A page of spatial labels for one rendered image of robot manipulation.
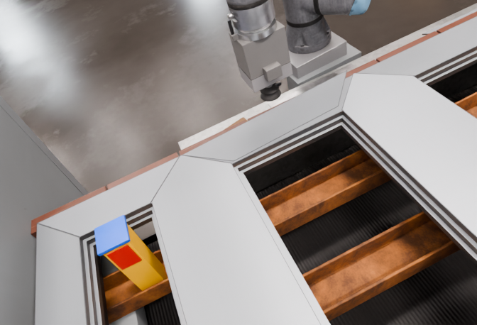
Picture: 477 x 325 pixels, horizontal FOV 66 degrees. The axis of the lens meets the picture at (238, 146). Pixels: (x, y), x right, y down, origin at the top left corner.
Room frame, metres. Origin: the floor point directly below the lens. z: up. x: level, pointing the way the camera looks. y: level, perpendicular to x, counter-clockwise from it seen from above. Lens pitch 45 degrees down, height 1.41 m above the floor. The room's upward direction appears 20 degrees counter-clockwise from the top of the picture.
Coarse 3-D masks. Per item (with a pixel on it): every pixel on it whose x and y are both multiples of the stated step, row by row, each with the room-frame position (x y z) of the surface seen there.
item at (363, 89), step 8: (360, 80) 0.63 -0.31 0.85; (368, 80) 0.62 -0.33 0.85; (376, 80) 0.61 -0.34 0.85; (384, 80) 0.60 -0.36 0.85; (392, 80) 0.59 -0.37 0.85; (400, 80) 0.58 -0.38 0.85; (352, 88) 0.61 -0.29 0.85; (360, 88) 0.60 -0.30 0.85; (368, 88) 0.59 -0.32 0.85; (376, 88) 0.59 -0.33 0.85; (384, 88) 0.58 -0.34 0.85; (352, 96) 0.59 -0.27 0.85; (360, 96) 0.58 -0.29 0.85; (368, 96) 0.57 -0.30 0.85; (344, 104) 0.57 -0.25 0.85; (352, 104) 0.56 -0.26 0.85
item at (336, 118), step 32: (448, 64) 0.60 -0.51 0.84; (320, 128) 0.54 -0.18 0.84; (352, 128) 0.51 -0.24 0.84; (224, 160) 0.53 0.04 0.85; (256, 160) 0.52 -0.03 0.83; (384, 160) 0.41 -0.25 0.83; (416, 192) 0.33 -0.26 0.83; (128, 224) 0.48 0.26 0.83; (448, 224) 0.25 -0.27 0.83; (96, 256) 0.44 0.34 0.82; (288, 256) 0.30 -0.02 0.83; (96, 288) 0.36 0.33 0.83; (96, 320) 0.30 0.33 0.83; (320, 320) 0.18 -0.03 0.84
